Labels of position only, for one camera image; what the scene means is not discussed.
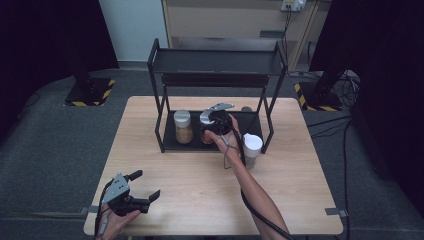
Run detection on grey tape strip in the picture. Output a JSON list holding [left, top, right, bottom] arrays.
[[324, 207, 349, 218], [79, 205, 100, 215]]

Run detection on black cable on floor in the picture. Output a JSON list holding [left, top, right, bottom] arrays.
[[306, 114, 353, 139]]

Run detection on white power strip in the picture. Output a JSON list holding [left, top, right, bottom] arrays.
[[280, 0, 308, 13]]

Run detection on grey-lid spice jar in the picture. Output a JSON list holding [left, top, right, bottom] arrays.
[[173, 109, 195, 145]]

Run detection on black power strip cables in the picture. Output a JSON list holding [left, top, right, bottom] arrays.
[[280, 9, 296, 65]]

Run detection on black stand base with yellow stripes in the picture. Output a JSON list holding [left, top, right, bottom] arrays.
[[63, 77, 117, 108], [293, 81, 344, 113]]

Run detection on bundle of black floor cables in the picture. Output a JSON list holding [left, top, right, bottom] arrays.
[[333, 69, 362, 108]]

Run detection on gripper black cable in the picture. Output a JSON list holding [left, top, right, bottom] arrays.
[[229, 122, 296, 240], [94, 179, 115, 240]]

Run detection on dark curtain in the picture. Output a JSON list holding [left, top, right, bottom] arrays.
[[0, 0, 120, 148], [309, 0, 424, 209]]

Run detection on person's left hand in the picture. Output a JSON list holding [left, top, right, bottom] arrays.
[[96, 209, 142, 240]]

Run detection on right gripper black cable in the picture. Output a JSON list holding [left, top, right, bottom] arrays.
[[229, 122, 296, 240]]

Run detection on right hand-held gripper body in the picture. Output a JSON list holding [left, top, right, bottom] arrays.
[[207, 102, 236, 136]]

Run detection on white-lid jar with red spice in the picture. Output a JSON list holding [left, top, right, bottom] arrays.
[[199, 109, 217, 146]]

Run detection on black metal two-tier shelf rack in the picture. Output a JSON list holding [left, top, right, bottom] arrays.
[[147, 37, 289, 155]]

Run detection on person's right hand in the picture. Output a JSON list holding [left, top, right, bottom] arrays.
[[203, 113, 242, 160]]

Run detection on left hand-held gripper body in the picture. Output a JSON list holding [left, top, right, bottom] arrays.
[[100, 173, 150, 218]]

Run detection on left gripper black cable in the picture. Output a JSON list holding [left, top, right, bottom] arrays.
[[94, 179, 115, 240]]

